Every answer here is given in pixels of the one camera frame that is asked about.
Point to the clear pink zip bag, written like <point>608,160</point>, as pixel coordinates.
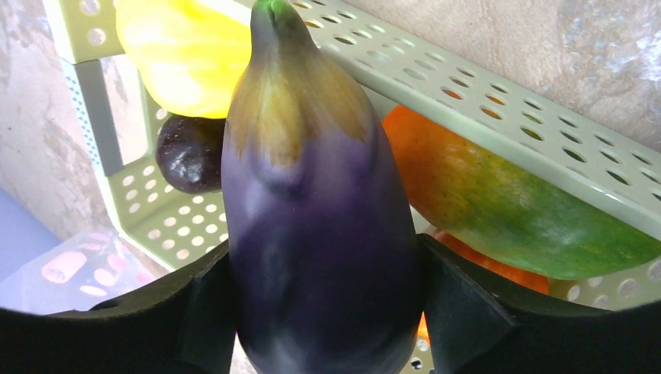
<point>87,269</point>

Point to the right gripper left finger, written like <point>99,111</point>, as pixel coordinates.
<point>180,323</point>

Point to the green orange mango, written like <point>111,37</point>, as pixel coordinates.
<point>503,211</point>

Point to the purple eggplant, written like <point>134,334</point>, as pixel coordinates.
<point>322,247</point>

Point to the dark purple plum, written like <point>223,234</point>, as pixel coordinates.
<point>188,153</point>

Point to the yellow bell pepper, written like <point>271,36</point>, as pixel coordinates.
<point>189,55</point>

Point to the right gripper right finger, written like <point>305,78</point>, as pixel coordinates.
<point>481,322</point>

